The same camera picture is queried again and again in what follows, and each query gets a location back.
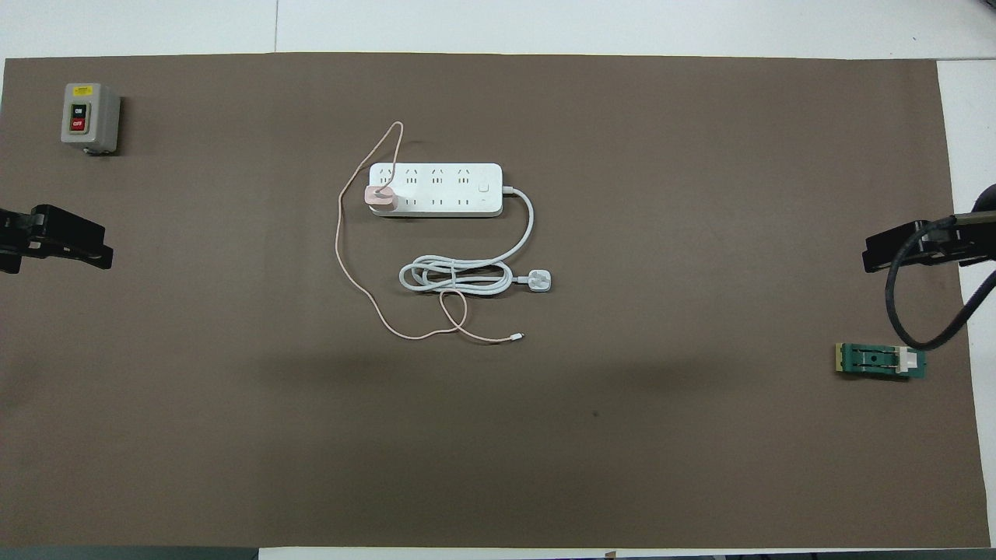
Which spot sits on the green knife switch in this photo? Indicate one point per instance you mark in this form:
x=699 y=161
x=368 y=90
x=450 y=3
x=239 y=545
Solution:
x=875 y=361

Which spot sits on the grey on-off switch box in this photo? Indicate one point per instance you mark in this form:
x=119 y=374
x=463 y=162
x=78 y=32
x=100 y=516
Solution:
x=89 y=117

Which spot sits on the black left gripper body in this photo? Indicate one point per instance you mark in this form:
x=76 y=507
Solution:
x=54 y=229

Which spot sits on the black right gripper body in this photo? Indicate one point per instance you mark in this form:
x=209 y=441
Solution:
x=934 y=243

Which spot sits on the white power strip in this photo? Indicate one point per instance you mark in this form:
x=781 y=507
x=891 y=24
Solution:
x=451 y=204

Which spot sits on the brown table mat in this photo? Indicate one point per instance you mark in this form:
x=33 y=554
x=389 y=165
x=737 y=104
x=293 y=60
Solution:
x=622 y=435

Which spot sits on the pink charger adapter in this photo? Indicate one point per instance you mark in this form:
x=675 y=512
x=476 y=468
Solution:
x=381 y=199

